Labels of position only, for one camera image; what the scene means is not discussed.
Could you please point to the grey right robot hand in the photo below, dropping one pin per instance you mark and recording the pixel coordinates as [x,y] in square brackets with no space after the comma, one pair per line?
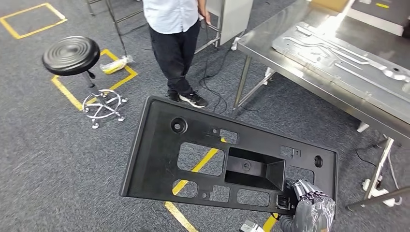
[315,214]

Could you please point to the yellow floor tape square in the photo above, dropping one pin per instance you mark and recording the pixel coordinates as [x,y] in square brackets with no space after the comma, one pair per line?
[179,216]

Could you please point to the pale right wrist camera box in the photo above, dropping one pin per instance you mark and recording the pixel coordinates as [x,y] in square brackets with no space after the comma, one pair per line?
[250,227]

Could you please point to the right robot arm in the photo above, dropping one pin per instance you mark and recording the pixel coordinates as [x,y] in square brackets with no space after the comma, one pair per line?
[288,224]

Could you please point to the person's hand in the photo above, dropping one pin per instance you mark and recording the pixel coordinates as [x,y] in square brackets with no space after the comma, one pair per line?
[205,16]

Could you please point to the dark metal frame legs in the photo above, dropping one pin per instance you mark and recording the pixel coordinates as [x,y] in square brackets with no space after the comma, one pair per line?
[113,19]

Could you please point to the stamped silver metal panel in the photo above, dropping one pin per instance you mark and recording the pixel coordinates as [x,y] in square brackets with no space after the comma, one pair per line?
[320,64]

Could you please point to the black round stool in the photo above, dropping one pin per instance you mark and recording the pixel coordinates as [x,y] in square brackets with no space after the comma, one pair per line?
[70,54]

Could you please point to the white power strip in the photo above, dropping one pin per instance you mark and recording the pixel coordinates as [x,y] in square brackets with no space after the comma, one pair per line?
[381,192]

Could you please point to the white plug adapter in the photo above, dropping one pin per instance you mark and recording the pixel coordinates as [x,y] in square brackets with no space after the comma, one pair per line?
[235,44]

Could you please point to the stainless steel workbench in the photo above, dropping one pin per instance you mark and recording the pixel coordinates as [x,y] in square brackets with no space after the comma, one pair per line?
[272,48]

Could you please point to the person's forearm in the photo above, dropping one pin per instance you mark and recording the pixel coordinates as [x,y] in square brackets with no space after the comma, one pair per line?
[201,3]

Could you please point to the black plastic plate part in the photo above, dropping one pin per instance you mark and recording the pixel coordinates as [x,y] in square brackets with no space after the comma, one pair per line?
[153,160]

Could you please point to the clear plastic bag yellow item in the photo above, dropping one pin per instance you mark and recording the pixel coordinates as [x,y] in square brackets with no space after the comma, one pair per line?
[113,65]

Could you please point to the person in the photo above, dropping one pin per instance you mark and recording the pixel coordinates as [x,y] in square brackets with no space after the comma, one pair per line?
[173,48]

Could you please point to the white cabinet panel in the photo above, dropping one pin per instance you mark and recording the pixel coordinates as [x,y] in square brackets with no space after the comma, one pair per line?
[235,16]

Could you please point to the flat white box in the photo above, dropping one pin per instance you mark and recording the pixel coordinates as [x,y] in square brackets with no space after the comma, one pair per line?
[374,27]

